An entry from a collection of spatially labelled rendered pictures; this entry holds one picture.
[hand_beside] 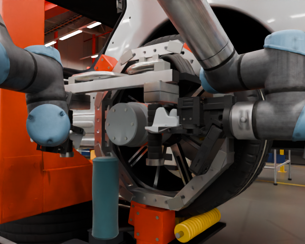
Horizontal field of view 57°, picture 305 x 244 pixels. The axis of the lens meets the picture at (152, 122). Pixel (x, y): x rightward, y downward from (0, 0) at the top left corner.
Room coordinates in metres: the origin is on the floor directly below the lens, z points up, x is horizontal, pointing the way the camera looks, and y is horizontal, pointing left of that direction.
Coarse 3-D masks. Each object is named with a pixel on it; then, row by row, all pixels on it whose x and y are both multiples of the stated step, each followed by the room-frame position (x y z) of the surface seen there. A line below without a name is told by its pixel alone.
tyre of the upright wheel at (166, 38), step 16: (240, 96) 0.85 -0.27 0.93; (256, 96) 0.87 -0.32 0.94; (112, 144) 1.17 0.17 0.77; (240, 144) 0.85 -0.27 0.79; (256, 144) 0.85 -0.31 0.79; (272, 144) 1.00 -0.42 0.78; (240, 160) 0.85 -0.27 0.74; (256, 160) 0.88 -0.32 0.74; (224, 176) 0.88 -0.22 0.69; (240, 176) 0.86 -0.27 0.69; (256, 176) 1.01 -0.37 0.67; (208, 192) 0.91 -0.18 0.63; (224, 192) 0.88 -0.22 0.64; (240, 192) 1.01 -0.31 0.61; (192, 208) 0.95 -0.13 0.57; (208, 208) 0.92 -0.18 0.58
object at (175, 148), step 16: (128, 96) 1.14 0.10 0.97; (192, 96) 0.97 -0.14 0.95; (176, 144) 1.01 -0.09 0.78; (192, 144) 0.97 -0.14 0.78; (128, 160) 1.14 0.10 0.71; (144, 160) 1.23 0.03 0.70; (176, 160) 1.01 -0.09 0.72; (144, 176) 1.13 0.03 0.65; (160, 176) 1.06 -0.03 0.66; (176, 176) 1.25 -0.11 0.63; (176, 192) 0.99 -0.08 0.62
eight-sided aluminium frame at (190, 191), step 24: (144, 48) 0.96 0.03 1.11; (168, 48) 0.90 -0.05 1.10; (120, 72) 1.03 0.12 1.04; (96, 96) 1.10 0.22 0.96; (216, 96) 0.81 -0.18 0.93; (96, 120) 1.10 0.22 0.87; (96, 144) 1.10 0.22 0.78; (120, 168) 1.09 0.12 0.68; (216, 168) 0.81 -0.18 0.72; (120, 192) 1.02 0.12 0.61; (144, 192) 0.97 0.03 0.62; (168, 192) 0.97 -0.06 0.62; (192, 192) 0.86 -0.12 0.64
